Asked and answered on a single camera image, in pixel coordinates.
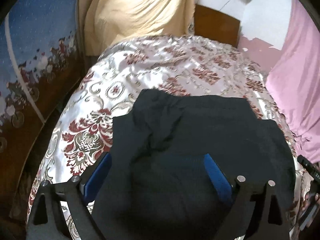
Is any beige curtain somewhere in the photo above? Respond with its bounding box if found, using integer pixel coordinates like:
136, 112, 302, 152
84, 0, 203, 55

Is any pink curtain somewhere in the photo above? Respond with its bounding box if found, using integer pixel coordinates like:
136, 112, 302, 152
265, 0, 320, 167

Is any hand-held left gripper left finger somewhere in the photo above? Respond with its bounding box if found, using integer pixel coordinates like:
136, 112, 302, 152
26, 152, 112, 240

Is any wooden headboard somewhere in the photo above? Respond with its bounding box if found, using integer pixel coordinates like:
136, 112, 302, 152
194, 4, 241, 48

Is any floral satin bedspread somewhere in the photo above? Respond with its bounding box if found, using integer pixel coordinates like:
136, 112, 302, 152
26, 34, 316, 240

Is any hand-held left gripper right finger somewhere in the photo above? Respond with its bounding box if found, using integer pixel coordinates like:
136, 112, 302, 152
203, 153, 292, 240

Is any black garment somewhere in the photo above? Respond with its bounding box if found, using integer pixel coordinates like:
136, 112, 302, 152
91, 89, 297, 240

